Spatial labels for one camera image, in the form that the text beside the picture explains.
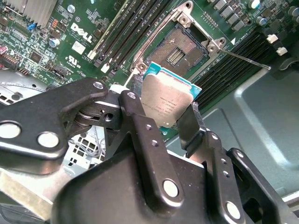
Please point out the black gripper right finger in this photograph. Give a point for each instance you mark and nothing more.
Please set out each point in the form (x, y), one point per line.
(190, 130)

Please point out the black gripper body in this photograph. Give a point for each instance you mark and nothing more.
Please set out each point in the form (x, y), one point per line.
(112, 193)

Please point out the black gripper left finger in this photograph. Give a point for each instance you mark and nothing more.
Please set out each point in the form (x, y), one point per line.
(144, 140)

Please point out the silver green CPU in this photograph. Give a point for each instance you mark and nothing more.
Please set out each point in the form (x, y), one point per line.
(163, 98)

